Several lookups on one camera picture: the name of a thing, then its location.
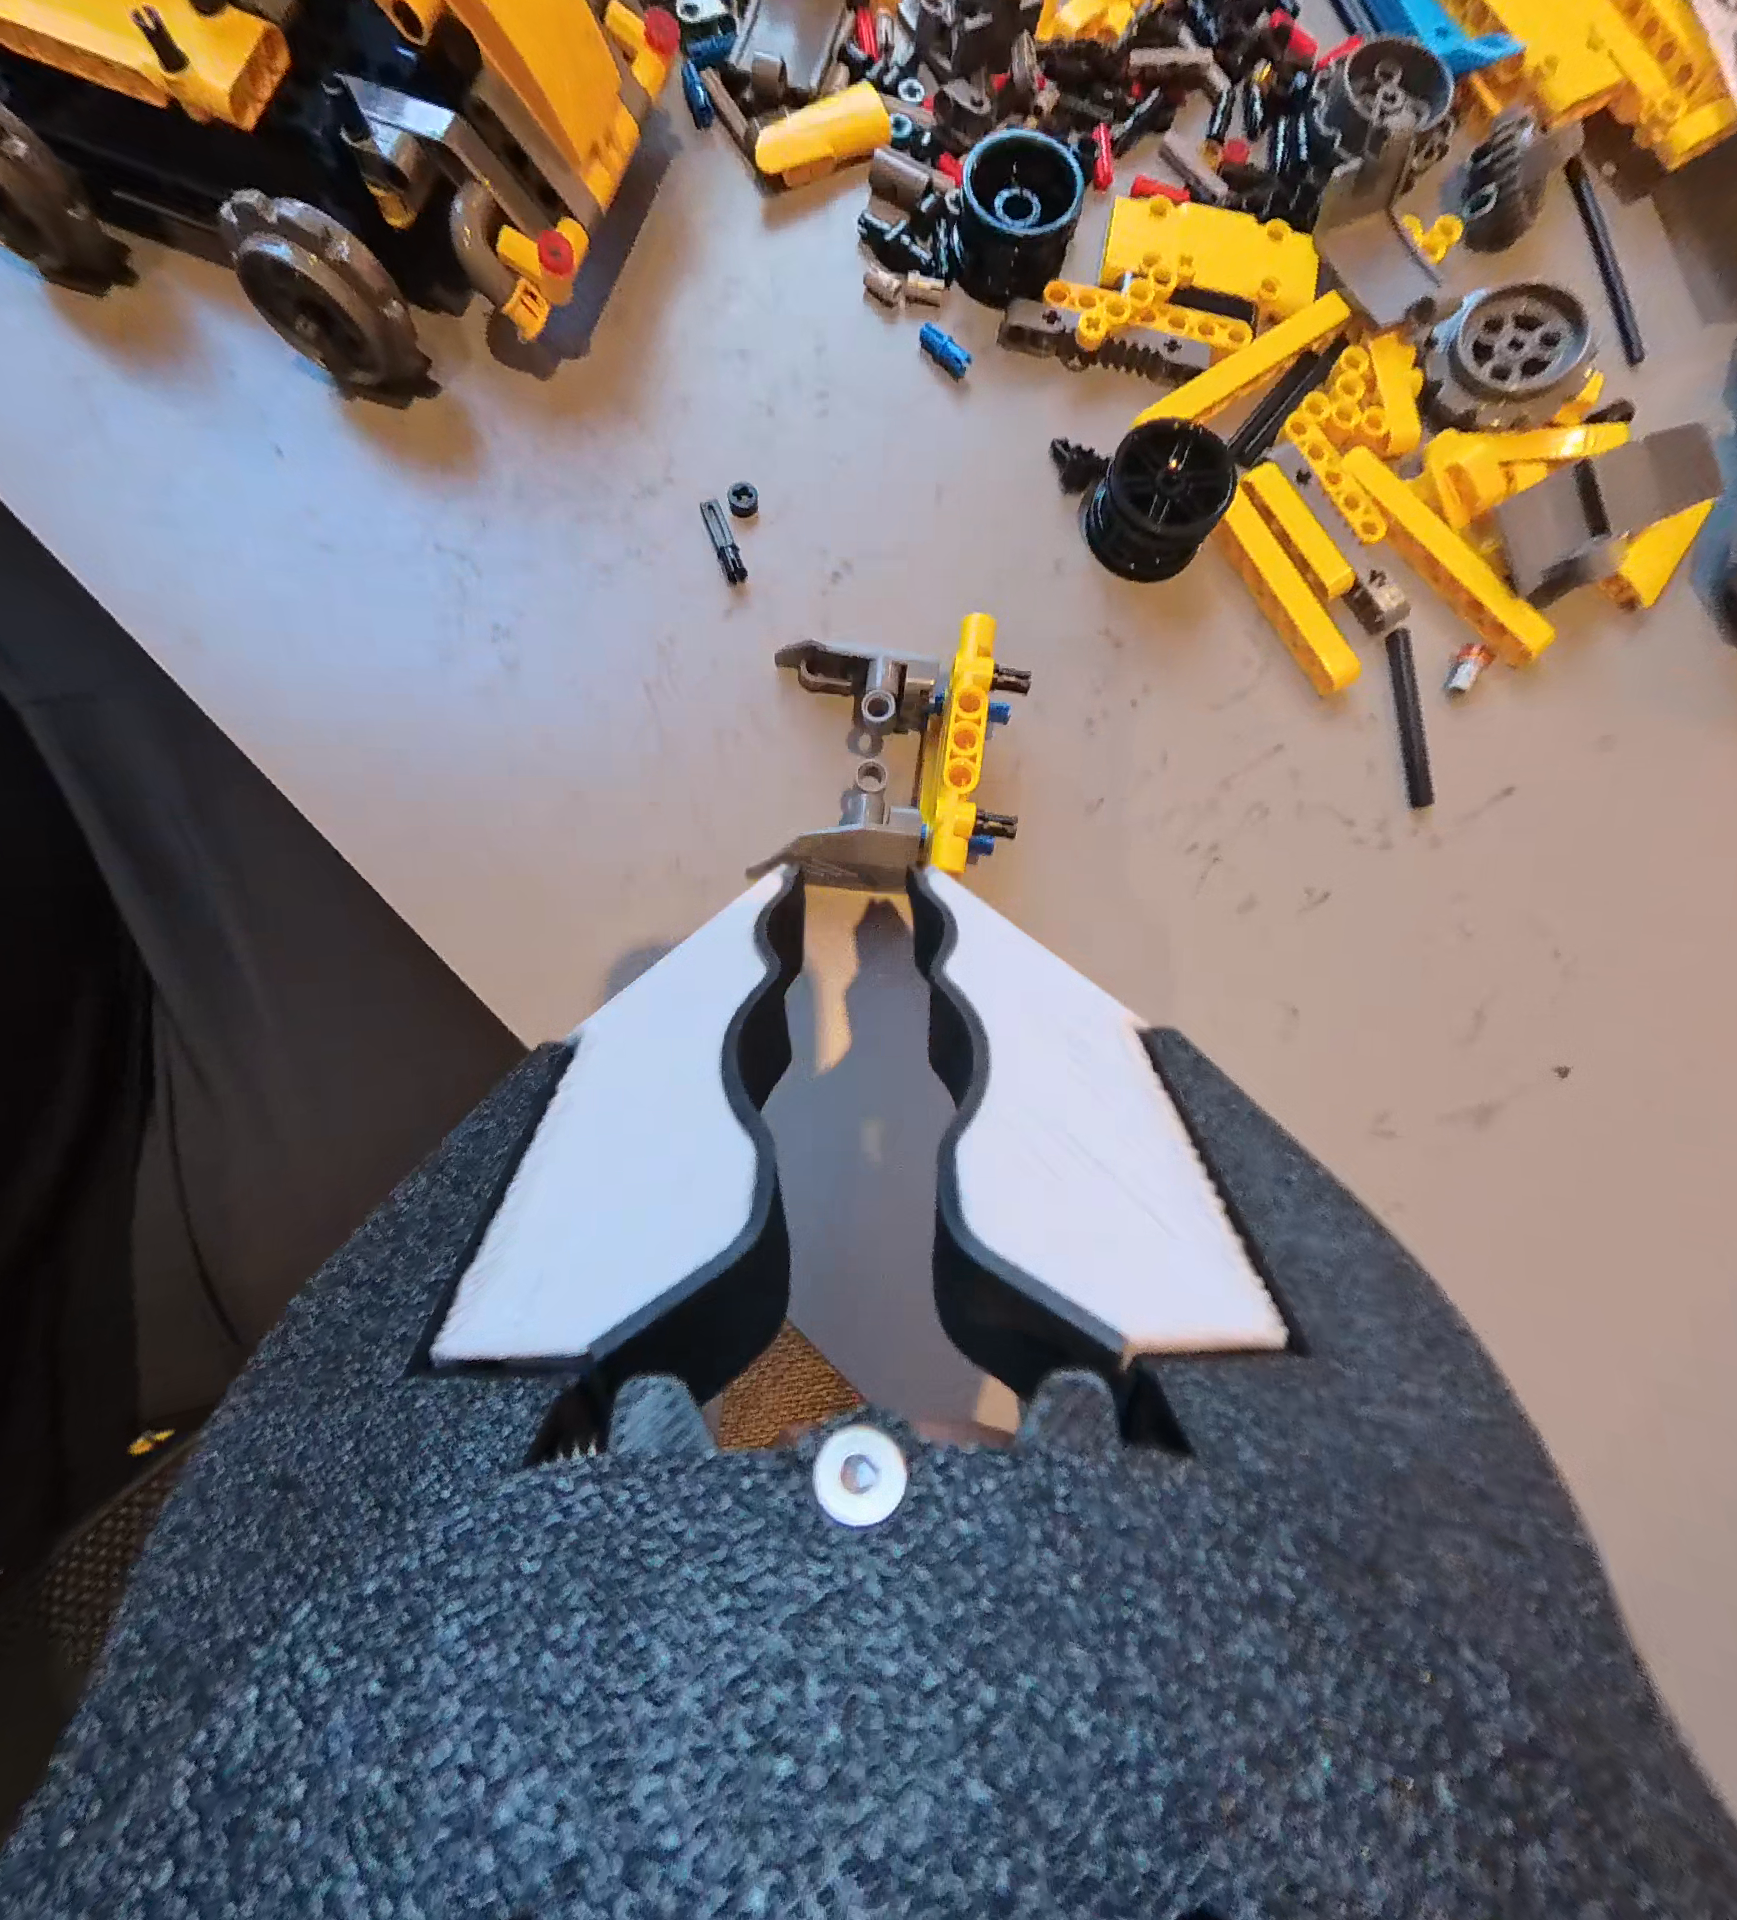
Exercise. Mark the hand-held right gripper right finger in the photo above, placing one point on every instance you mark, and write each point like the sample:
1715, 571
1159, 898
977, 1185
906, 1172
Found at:
1108, 1185

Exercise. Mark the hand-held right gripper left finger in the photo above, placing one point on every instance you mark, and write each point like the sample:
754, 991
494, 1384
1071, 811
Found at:
615, 1185

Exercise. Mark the grey and yellow brick assembly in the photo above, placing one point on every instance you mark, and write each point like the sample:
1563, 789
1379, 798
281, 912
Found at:
854, 853

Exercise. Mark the pile of grey bricks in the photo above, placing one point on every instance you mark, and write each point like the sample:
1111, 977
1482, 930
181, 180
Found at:
1079, 74

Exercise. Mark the yellow black brick vehicle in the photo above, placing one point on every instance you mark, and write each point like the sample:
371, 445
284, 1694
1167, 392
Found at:
537, 59

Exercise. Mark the grey desk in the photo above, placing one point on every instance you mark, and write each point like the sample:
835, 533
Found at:
358, 600

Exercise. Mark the person's grey trousers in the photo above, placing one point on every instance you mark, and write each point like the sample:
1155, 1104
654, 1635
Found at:
328, 1050

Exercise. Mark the short black axle rod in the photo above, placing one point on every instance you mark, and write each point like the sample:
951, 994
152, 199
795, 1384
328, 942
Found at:
1409, 720

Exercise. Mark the small silver red battery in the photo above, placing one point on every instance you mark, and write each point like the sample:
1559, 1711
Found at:
1468, 668

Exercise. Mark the grey gear rack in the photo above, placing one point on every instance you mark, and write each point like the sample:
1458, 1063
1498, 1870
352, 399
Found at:
1027, 330
1379, 600

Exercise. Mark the black axle pin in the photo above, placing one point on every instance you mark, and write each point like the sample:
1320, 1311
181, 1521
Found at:
721, 544

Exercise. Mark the black toy wheel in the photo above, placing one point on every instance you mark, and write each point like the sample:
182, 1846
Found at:
1153, 504

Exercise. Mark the short yellow beam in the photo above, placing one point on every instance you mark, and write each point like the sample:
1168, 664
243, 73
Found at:
1295, 525

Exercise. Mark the black mesh chair seat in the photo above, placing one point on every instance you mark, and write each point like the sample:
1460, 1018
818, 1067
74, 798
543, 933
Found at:
43, 1618

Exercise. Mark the black pin connector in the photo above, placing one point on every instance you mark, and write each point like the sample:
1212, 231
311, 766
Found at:
1076, 467

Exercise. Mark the long black axle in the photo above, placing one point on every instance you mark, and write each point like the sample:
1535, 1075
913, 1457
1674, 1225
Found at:
1282, 404

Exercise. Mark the yellow arched brick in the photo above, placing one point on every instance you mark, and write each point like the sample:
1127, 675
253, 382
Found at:
1498, 467

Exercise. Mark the long flat yellow beam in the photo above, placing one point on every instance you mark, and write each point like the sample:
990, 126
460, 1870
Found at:
1243, 363

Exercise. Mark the blue pin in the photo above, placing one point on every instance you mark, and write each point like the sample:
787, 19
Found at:
944, 349

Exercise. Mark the long yellow holed liftarm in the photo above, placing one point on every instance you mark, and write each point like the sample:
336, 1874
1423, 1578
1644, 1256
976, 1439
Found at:
1139, 309

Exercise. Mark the yellow and black panel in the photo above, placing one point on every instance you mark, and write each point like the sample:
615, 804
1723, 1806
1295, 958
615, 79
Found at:
1205, 249

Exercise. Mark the black toothed wheel hub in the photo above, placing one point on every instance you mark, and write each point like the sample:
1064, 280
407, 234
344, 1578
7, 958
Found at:
1018, 211

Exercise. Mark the thin black rod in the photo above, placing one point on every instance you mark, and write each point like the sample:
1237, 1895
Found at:
1602, 262

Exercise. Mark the yellow curved panel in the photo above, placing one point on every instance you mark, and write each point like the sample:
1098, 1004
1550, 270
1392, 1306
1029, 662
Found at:
823, 137

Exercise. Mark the small dark grey gear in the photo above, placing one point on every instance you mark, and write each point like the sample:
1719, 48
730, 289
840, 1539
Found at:
1498, 180

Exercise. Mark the blue brick separator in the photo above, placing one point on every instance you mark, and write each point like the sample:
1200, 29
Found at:
1440, 29

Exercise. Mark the stack of yellow holed panels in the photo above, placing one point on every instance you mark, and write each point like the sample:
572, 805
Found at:
1602, 59

